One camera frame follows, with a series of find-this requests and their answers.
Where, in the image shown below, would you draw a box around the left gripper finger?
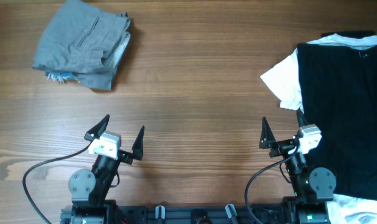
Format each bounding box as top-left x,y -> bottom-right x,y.
132,126 -> 145,161
84,114 -> 110,141

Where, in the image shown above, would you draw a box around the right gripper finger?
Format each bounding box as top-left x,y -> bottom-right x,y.
296,109 -> 309,127
259,117 -> 276,149

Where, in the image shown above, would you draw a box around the black shorts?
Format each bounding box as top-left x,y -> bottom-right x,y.
297,44 -> 377,200

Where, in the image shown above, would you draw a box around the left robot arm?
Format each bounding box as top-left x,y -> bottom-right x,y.
60,115 -> 145,224

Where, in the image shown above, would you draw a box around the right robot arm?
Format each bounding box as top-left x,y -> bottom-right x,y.
252,110 -> 337,223

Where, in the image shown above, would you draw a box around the folded grey shorts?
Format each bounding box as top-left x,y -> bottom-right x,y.
32,0 -> 131,90

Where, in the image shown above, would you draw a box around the black garment under t-shirt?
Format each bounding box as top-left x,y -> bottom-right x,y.
321,30 -> 376,39

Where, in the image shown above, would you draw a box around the left white rail clip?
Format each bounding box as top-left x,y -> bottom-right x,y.
155,205 -> 165,220

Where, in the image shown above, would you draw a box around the white rail clip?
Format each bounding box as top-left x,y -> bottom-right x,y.
225,203 -> 238,224
155,205 -> 165,220

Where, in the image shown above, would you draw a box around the right white rail clip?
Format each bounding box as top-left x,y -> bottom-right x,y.
225,203 -> 238,224

